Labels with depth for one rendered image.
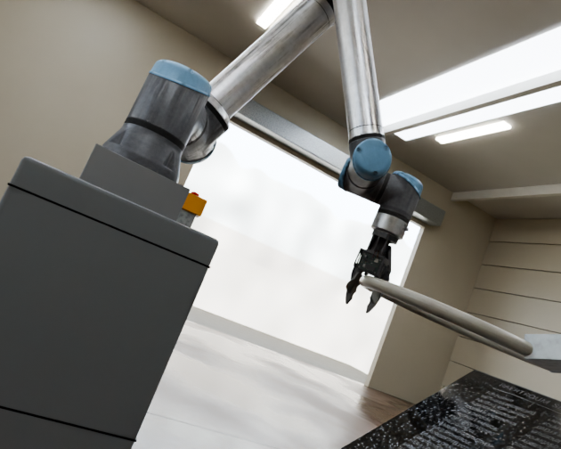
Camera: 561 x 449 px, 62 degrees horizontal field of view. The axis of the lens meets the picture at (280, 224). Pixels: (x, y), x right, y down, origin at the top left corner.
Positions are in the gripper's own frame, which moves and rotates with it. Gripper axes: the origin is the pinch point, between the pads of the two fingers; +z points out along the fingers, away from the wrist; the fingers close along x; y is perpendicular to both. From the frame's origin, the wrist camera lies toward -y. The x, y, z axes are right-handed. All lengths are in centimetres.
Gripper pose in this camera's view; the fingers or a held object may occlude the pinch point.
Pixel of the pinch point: (359, 304)
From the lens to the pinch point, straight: 129.4
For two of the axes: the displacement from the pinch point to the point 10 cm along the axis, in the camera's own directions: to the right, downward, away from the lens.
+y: -4.0, -2.5, -8.8
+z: -4.0, 9.1, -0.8
